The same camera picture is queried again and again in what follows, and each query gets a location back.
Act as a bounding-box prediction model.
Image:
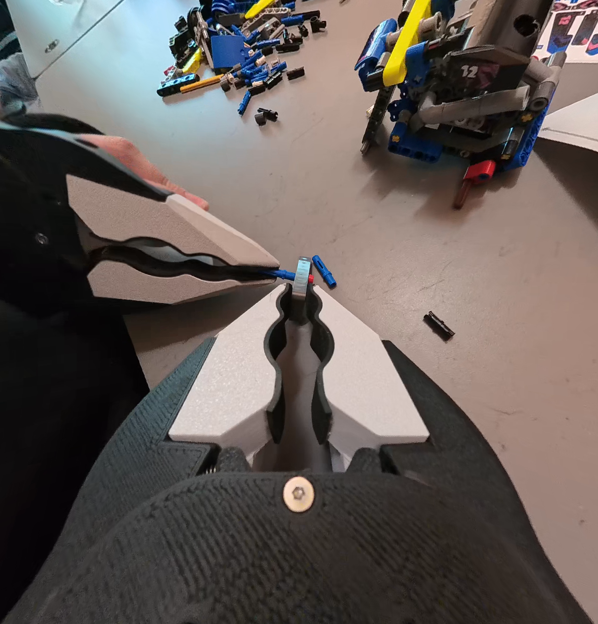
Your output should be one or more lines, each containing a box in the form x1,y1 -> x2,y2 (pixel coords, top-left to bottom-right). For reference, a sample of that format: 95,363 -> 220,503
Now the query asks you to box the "grey lego beam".
293,256 -> 315,325

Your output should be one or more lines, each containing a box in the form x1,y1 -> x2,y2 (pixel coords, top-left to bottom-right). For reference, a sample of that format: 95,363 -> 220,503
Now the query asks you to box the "person's left hand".
82,134 -> 209,211

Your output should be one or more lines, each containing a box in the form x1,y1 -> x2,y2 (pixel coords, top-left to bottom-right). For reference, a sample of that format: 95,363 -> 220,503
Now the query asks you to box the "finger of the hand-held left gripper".
86,248 -> 279,306
66,175 -> 281,269

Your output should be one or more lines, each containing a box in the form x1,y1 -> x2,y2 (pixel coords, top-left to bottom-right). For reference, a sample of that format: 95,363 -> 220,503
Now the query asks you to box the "pile of loose lego pieces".
156,0 -> 329,127

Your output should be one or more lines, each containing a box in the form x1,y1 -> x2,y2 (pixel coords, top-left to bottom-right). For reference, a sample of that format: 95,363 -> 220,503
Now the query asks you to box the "black lego pin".
423,311 -> 456,339

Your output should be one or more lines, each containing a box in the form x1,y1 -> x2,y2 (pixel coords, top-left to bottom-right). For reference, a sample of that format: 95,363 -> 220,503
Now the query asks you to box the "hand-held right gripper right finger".
304,284 -> 431,471

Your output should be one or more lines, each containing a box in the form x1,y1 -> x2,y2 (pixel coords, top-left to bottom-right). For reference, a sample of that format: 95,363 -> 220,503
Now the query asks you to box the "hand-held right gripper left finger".
167,282 -> 296,471

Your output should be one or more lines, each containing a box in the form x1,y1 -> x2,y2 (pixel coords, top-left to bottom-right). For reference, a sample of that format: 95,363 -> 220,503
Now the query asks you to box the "instruction booklet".
543,90 -> 598,158

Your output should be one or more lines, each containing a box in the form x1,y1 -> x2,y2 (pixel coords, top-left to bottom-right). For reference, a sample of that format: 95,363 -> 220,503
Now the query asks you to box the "light grey table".
6,0 -> 126,79

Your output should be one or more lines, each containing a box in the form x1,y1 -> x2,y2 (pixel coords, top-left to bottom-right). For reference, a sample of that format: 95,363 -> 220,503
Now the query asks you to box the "sticker sheet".
535,0 -> 598,63

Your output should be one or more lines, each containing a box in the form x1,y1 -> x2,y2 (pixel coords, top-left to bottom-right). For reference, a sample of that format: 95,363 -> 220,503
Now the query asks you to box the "blue lego vehicle model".
355,0 -> 568,210

